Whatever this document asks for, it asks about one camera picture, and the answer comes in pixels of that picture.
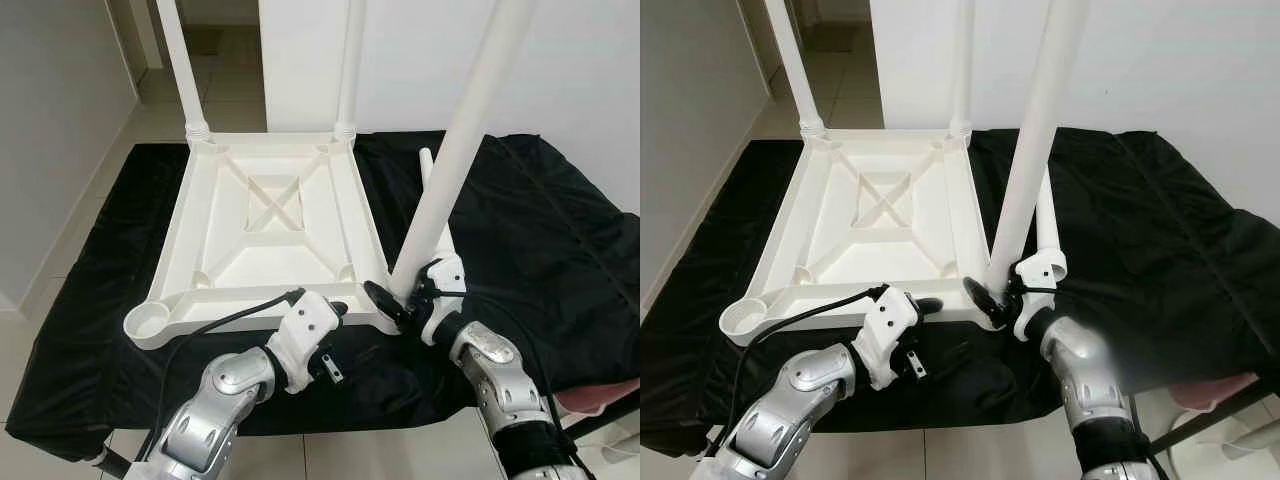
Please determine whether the pink round stool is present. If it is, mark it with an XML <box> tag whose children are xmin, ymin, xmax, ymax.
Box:
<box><xmin>1170</xmin><ymin>375</ymin><xmax>1256</xmax><ymax>411</ymax></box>
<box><xmin>555</xmin><ymin>380</ymin><xmax>641</xmax><ymax>413</ymax></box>

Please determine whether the white plastic children table top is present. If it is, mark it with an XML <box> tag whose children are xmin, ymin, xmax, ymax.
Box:
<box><xmin>720</xmin><ymin>128</ymin><xmax>1001</xmax><ymax>346</ymax></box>
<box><xmin>123</xmin><ymin>130</ymin><xmax>401</xmax><ymax>351</ymax></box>

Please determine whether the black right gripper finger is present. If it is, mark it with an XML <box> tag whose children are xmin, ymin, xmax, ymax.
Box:
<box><xmin>362</xmin><ymin>280</ymin><xmax>411</xmax><ymax>326</ymax></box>
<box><xmin>962</xmin><ymin>277</ymin><xmax>1006</xmax><ymax>323</ymax></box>

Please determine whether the white round floor fan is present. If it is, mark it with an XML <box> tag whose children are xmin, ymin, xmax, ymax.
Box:
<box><xmin>575</xmin><ymin>410</ymin><xmax>641</xmax><ymax>480</ymax></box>
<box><xmin>1165</xmin><ymin>410</ymin><xmax>1280</xmax><ymax>480</ymax></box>

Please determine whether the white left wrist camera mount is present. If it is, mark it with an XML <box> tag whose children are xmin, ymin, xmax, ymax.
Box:
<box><xmin>268</xmin><ymin>292</ymin><xmax>346</xmax><ymax>393</ymax></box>
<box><xmin>860</xmin><ymin>288</ymin><xmax>921</xmax><ymax>391</ymax></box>

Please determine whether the white plastic table leg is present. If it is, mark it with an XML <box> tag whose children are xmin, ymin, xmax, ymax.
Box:
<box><xmin>335</xmin><ymin>0</ymin><xmax>366</xmax><ymax>143</ymax></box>
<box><xmin>155</xmin><ymin>0</ymin><xmax>213</xmax><ymax>148</ymax></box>
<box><xmin>950</xmin><ymin>0</ymin><xmax>976</xmax><ymax>141</ymax></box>
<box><xmin>765</xmin><ymin>0</ymin><xmax>829</xmax><ymax>143</ymax></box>
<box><xmin>388</xmin><ymin>0</ymin><xmax>539</xmax><ymax>301</ymax></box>
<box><xmin>418</xmin><ymin>148</ymin><xmax>463</xmax><ymax>266</ymax></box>
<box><xmin>985</xmin><ymin>0</ymin><xmax>1091</xmax><ymax>298</ymax></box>
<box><xmin>1035</xmin><ymin>165</ymin><xmax>1063</xmax><ymax>256</ymax></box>

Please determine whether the black fabric table cloth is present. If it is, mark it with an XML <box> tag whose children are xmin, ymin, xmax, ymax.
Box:
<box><xmin>5</xmin><ymin>130</ymin><xmax>641</xmax><ymax>461</ymax></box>
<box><xmin>640</xmin><ymin>127</ymin><xmax>1280</xmax><ymax>456</ymax></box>

